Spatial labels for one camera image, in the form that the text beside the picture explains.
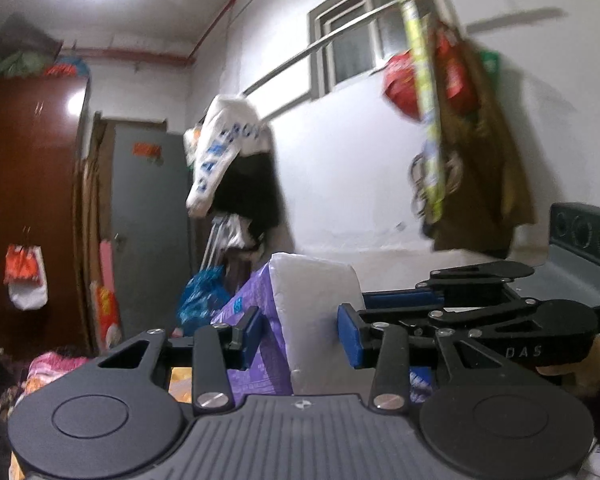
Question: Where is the purple tissue pack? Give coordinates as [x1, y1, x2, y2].
[212, 252, 373, 403]

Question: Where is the blue plastic bag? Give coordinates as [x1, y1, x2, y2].
[176, 266, 230, 337]

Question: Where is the brown hanging coat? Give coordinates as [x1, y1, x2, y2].
[422, 22, 535, 259]

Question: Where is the grey door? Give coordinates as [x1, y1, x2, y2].
[111, 124, 192, 338]

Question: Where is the pink floral bedding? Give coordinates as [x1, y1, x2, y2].
[23, 351, 90, 396]

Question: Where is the red white hanging bag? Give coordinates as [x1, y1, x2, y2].
[4, 245, 48, 311]

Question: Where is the brown wooden wardrobe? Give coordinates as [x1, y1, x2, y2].
[0, 77, 92, 359]

